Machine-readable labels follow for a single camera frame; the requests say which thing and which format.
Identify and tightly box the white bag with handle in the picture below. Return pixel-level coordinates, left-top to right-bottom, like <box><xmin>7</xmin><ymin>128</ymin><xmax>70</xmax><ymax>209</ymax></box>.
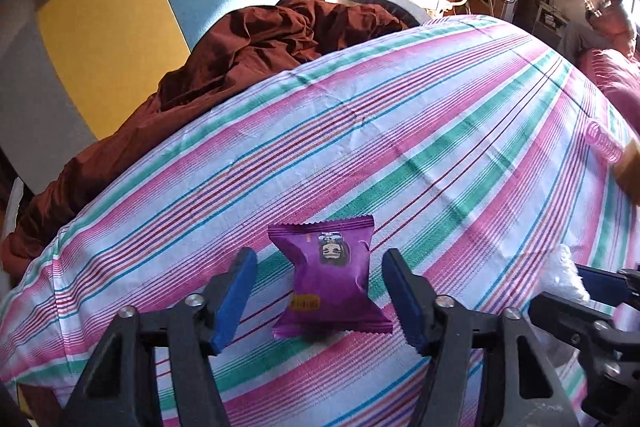
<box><xmin>432</xmin><ymin>0</ymin><xmax>471</xmax><ymax>15</ymax></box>

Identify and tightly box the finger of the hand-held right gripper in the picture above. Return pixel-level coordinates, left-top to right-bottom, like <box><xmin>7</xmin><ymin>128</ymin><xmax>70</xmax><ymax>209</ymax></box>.
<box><xmin>577</xmin><ymin>264</ymin><xmax>640</xmax><ymax>305</ymax></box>
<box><xmin>529</xmin><ymin>292</ymin><xmax>615</xmax><ymax>349</ymax></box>

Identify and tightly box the tan pastry packet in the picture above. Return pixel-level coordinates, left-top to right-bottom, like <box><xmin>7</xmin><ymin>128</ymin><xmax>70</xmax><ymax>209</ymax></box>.
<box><xmin>612</xmin><ymin>146</ymin><xmax>640</xmax><ymax>206</ymax></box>

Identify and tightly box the pink blanket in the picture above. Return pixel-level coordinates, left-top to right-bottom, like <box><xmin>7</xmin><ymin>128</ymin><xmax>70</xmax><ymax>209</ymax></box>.
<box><xmin>575</xmin><ymin>48</ymin><xmax>640</xmax><ymax>128</ymax></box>

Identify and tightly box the white plastic wrapper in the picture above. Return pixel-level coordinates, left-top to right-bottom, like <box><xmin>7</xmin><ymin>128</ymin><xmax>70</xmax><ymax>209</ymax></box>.
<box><xmin>537</xmin><ymin>243</ymin><xmax>591</xmax><ymax>303</ymax></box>

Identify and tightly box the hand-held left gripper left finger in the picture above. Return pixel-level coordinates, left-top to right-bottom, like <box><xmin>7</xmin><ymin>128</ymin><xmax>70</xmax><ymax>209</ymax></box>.
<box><xmin>60</xmin><ymin>247</ymin><xmax>258</xmax><ymax>427</ymax></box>

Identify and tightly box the pink hair roller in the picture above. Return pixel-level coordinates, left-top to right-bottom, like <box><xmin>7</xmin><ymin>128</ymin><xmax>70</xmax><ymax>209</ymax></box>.
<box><xmin>585</xmin><ymin>119</ymin><xmax>623</xmax><ymax>165</ymax></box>

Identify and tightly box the brown cloth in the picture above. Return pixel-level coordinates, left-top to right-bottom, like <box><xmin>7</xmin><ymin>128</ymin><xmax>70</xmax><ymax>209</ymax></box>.
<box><xmin>0</xmin><ymin>0</ymin><xmax>411</xmax><ymax>275</ymax></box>

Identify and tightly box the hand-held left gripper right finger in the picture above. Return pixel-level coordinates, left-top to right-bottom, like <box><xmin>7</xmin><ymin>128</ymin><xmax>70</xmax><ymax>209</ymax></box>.
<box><xmin>381</xmin><ymin>248</ymin><xmax>581</xmax><ymax>427</ymax></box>

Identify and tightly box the striped tablecloth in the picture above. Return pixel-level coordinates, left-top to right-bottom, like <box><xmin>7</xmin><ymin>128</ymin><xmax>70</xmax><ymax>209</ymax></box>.
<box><xmin>0</xmin><ymin>14</ymin><xmax>640</xmax><ymax>427</ymax></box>

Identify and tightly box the purple snack packet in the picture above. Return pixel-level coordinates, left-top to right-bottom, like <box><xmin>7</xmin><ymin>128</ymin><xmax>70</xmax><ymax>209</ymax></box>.
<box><xmin>267</xmin><ymin>214</ymin><xmax>393</xmax><ymax>339</ymax></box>

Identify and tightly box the grey yellow blue chair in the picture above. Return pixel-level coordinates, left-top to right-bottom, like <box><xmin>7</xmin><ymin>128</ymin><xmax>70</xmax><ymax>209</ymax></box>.
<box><xmin>0</xmin><ymin>0</ymin><xmax>431</xmax><ymax>228</ymax></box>

